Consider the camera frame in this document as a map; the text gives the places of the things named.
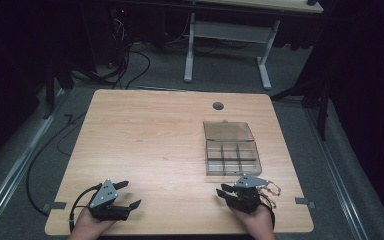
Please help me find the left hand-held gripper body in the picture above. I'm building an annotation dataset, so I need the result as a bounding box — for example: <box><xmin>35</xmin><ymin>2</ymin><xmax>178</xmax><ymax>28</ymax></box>
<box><xmin>88</xmin><ymin>178</ymin><xmax>131</xmax><ymax>222</ymax></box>

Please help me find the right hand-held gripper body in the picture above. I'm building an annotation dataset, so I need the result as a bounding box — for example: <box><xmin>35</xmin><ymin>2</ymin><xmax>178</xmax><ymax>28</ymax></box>
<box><xmin>225</xmin><ymin>174</ymin><xmax>272</xmax><ymax>215</ymax></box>

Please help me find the person's right hand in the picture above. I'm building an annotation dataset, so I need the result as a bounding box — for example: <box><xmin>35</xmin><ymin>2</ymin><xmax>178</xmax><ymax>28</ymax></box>
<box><xmin>237</xmin><ymin>203</ymin><xmax>277</xmax><ymax>240</ymax></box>

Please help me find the person's left hand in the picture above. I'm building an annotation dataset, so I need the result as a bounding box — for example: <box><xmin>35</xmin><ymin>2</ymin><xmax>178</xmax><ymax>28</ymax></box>
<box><xmin>67</xmin><ymin>206</ymin><xmax>117</xmax><ymax>240</ymax></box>

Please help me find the clear plastic compartment box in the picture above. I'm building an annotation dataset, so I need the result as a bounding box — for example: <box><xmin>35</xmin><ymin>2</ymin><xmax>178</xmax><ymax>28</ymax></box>
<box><xmin>202</xmin><ymin>120</ymin><xmax>263</xmax><ymax>177</ymax></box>

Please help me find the grey tape strip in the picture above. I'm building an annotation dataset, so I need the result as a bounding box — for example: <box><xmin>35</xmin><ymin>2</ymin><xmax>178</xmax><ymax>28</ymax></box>
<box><xmin>294</xmin><ymin>196</ymin><xmax>316</xmax><ymax>210</ymax></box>
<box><xmin>42</xmin><ymin>201</ymin><xmax>68</xmax><ymax>215</ymax></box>

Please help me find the black metal stand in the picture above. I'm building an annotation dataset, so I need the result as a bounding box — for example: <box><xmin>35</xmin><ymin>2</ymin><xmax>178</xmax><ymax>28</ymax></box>
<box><xmin>269</xmin><ymin>74</ymin><xmax>335</xmax><ymax>142</ymax></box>
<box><xmin>41</xmin><ymin>56</ymin><xmax>76</xmax><ymax>120</ymax></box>

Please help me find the dark computer tower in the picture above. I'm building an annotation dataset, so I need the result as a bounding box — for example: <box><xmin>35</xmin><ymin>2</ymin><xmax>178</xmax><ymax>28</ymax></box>
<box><xmin>78</xmin><ymin>2</ymin><xmax>132</xmax><ymax>68</ymax></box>

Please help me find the thin orange white wire bundle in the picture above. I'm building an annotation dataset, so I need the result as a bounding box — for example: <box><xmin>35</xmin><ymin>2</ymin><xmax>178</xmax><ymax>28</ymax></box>
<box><xmin>257</xmin><ymin>181</ymin><xmax>282</xmax><ymax>208</ymax></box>

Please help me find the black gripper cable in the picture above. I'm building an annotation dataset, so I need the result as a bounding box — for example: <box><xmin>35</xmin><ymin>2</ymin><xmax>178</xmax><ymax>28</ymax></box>
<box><xmin>68</xmin><ymin>184</ymin><xmax>99</xmax><ymax>233</ymax></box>
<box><xmin>259</xmin><ymin>193</ymin><xmax>277</xmax><ymax>231</ymax></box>

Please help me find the long black floor cable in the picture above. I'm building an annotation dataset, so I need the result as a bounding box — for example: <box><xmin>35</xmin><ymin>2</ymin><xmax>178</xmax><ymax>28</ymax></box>
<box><xmin>25</xmin><ymin>112</ymin><xmax>88</xmax><ymax>218</ymax></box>

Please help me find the grey metal floor rail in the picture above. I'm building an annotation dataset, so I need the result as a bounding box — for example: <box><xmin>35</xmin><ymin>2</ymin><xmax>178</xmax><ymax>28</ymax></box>
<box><xmin>304</xmin><ymin>108</ymin><xmax>372</xmax><ymax>240</ymax></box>
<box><xmin>0</xmin><ymin>87</ymin><xmax>70</xmax><ymax>236</ymax></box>

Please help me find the tangled black cable bundle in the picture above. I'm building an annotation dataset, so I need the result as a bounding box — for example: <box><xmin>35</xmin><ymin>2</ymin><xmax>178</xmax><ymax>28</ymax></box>
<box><xmin>69</xmin><ymin>16</ymin><xmax>152</xmax><ymax>90</ymax></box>

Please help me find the white metal frame desk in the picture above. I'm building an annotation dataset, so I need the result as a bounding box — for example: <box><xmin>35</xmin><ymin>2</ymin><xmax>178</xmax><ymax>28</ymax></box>
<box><xmin>183</xmin><ymin>0</ymin><xmax>325</xmax><ymax>91</ymax></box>

